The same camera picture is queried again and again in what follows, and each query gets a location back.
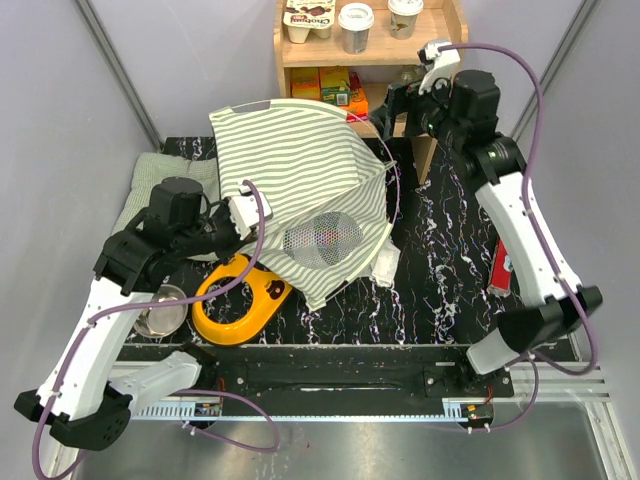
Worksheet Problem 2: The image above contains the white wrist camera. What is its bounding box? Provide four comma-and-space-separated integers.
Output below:
418, 39, 461, 95
226, 183, 273, 240

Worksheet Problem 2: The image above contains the white cable duct rail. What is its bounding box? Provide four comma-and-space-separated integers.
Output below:
133, 392, 493, 423

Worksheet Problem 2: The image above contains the orange snack box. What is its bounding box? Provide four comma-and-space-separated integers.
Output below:
343, 87, 369, 120

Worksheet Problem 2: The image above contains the green striped pet tent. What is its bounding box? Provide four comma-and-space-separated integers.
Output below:
209, 99, 392, 311

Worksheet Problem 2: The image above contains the aluminium frame post right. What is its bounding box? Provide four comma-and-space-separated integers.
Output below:
512, 0, 601, 140

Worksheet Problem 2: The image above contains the chobani yogurt pack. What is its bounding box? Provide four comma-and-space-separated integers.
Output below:
283, 0, 336, 44

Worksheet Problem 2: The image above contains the yellow double bowl holder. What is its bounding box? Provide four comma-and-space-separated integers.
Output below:
192, 267, 293, 346

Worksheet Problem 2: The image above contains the red pink packet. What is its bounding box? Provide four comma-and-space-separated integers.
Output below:
349, 71, 364, 104

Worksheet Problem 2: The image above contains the green checked pet cushion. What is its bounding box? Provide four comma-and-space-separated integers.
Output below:
96, 155, 225, 273

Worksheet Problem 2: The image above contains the paper coffee cup right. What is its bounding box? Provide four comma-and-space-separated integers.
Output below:
388, 0, 424, 40

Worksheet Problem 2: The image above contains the yellow green sponge stack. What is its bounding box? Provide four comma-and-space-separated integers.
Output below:
290, 67, 321, 101

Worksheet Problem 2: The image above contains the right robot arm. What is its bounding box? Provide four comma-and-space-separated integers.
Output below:
369, 70, 603, 396

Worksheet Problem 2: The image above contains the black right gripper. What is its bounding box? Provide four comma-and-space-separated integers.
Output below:
366, 70, 464, 149

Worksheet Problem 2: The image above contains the red snack box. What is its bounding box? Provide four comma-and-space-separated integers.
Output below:
487, 238, 512, 297

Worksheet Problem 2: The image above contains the aluminium frame post left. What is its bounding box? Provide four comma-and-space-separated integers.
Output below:
72, 0, 164, 151

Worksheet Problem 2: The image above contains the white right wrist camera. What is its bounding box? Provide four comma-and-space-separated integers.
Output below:
418, 39, 461, 95

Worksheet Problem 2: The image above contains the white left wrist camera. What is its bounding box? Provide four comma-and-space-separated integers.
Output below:
226, 183, 273, 240

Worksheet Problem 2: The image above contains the aluminium frame post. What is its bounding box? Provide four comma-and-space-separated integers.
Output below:
72, 0, 164, 151
512, 0, 601, 140

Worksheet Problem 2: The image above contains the paper coffee cup left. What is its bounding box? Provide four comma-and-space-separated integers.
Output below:
338, 2, 375, 55

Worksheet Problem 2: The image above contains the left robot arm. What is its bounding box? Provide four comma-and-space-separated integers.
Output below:
14, 177, 270, 451

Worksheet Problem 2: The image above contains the paper coffee cup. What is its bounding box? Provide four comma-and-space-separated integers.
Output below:
338, 2, 375, 55
388, 0, 424, 40

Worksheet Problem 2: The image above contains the wooden shelf unit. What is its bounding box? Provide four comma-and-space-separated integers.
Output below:
273, 0, 469, 184

